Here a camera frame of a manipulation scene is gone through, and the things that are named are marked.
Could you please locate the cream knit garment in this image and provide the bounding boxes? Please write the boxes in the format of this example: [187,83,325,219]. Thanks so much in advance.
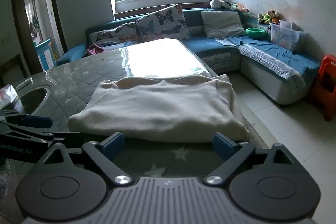
[68,75,250,143]

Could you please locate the white tissue pack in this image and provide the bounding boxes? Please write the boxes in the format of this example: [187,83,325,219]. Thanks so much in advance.
[0,85,18,110]

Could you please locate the blue white cabinet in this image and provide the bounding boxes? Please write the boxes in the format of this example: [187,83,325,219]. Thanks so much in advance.
[35,39,56,71]

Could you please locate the teal corner sofa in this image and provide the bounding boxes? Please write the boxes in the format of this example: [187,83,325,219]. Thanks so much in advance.
[56,8,320,105]

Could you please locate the pink cloth on sofa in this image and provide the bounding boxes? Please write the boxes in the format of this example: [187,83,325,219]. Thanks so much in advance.
[87,43,105,56]

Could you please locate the red plastic stool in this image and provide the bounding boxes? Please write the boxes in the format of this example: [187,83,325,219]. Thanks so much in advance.
[314,54,336,122]

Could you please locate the green bowl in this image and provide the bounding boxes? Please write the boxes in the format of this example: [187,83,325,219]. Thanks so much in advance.
[246,27,267,40]

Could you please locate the long butterfly cushion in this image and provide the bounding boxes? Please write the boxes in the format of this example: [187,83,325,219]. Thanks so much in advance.
[89,23,138,47]

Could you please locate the clear plastic storage box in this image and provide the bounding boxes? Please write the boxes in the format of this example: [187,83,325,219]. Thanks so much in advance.
[270,23,306,52]

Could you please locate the grey plain cushion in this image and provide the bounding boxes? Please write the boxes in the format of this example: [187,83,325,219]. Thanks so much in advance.
[201,11,246,39]

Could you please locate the green brown plush toys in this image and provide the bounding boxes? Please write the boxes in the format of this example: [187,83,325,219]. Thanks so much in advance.
[257,10,281,25]

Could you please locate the large butterfly cushion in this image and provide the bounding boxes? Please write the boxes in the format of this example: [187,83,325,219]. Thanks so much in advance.
[135,4,191,42]

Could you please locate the orange plush toy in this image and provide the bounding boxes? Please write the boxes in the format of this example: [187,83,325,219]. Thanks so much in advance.
[231,3,249,14]

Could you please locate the panda plush toy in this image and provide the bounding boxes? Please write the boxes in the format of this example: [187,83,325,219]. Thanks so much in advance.
[210,0,231,9]

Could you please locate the dark wooden door frame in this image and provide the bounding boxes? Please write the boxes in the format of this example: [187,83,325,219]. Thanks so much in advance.
[11,0,68,75]

